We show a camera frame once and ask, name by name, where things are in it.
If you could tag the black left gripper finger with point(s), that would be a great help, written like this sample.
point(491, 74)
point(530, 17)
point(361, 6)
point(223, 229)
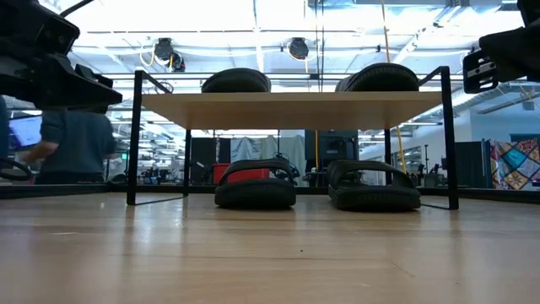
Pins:
point(71, 90)
point(95, 75)

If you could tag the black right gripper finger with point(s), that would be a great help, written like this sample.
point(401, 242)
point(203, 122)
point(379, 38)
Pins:
point(506, 57)

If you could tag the black rubber slide sandal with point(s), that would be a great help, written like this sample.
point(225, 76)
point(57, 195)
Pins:
point(375, 197)
point(236, 81)
point(379, 78)
point(255, 194)

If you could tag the person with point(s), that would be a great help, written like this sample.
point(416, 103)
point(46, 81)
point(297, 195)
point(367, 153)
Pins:
point(76, 143)

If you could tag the bright laptop screen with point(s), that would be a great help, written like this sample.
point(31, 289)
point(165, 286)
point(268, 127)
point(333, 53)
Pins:
point(25, 131)

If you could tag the black partition panel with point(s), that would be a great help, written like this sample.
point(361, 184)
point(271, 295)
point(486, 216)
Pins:
point(206, 156)

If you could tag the grey cloth cover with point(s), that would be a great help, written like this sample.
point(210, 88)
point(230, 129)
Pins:
point(261, 148)

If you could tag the red box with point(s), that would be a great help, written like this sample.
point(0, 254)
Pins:
point(249, 175)

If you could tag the black equipment cabinet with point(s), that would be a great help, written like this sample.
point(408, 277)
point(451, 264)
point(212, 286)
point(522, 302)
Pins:
point(333, 145)

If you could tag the black machine part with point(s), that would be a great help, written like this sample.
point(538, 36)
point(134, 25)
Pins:
point(295, 172)

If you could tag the black aluminium table frame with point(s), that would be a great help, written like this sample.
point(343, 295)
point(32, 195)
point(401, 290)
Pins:
point(63, 191)

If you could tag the colourful patchwork wall hanging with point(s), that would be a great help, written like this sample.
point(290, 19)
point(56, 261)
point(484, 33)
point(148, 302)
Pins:
point(514, 164)

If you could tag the wooden shelf black metal frame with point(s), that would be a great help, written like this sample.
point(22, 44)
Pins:
point(295, 110)

